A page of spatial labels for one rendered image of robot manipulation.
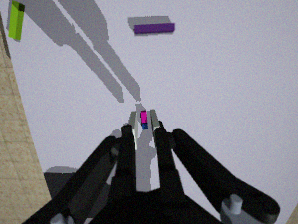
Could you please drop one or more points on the purple rod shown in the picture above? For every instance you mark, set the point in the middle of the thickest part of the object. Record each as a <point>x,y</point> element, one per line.
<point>154,28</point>

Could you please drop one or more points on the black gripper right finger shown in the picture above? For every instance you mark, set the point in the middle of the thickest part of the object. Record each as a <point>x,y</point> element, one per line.
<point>236,201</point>

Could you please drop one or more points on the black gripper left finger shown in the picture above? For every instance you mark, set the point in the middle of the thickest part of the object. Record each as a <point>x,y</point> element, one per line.
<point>74,202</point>

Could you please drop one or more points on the lime green rod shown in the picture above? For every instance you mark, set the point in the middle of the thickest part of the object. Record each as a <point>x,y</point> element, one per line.
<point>16,20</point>

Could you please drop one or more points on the small magenta block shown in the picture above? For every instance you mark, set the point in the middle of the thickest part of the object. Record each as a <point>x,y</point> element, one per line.
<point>144,116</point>

